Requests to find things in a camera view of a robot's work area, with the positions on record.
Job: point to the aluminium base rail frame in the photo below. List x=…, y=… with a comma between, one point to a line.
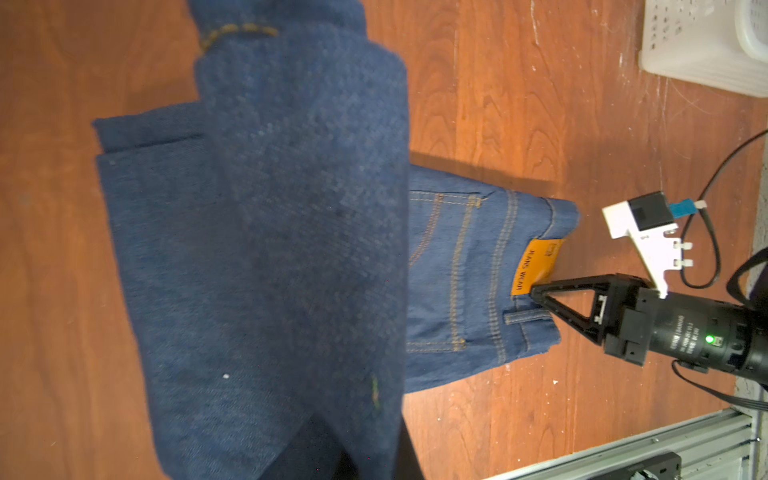
x=730, y=444

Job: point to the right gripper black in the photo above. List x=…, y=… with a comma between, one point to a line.
x=616, y=322

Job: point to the white plastic laundry basket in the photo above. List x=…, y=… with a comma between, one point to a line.
x=720, y=44

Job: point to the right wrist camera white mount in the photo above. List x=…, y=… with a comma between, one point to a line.
x=650, y=222

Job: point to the blue denim trousers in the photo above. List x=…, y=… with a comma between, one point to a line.
x=288, y=273

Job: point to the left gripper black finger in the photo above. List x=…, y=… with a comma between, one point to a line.
x=407, y=466

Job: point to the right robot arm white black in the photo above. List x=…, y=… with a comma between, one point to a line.
x=704, y=333

